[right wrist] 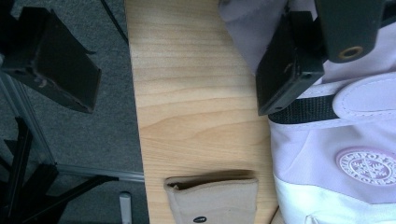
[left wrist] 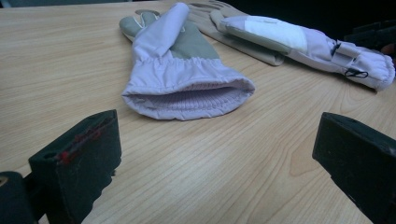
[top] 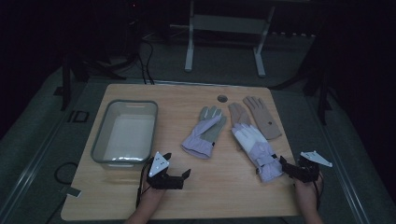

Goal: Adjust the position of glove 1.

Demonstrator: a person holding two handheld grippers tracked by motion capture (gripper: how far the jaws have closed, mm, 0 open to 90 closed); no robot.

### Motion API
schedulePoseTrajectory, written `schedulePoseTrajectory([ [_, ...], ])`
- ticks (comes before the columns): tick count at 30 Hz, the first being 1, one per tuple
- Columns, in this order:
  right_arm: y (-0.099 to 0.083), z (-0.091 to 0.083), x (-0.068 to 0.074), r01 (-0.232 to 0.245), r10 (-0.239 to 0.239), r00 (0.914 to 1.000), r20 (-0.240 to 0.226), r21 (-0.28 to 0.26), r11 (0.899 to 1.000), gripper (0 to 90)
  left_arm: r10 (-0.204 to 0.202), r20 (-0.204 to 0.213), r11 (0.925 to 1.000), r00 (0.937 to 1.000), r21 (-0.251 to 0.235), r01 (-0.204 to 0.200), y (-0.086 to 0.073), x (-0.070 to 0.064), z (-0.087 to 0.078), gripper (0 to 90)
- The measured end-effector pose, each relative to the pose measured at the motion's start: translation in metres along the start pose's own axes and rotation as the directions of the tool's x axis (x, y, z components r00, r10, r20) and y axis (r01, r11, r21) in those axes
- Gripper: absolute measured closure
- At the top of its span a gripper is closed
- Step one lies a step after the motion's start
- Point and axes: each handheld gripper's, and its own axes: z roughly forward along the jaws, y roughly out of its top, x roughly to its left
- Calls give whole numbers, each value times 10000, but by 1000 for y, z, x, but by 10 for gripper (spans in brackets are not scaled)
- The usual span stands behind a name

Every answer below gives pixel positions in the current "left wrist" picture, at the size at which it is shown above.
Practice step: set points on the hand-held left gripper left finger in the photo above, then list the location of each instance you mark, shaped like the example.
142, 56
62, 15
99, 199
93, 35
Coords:
77, 161

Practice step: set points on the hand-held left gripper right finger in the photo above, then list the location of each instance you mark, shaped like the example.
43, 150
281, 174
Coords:
358, 155

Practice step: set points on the lavender ski glove white patch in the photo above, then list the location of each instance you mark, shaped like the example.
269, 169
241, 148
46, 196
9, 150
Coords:
280, 34

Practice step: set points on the beige knit glove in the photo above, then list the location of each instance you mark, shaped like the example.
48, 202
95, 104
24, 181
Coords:
258, 56

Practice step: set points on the lavender ski glove grey palm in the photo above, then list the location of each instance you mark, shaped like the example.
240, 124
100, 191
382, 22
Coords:
174, 77

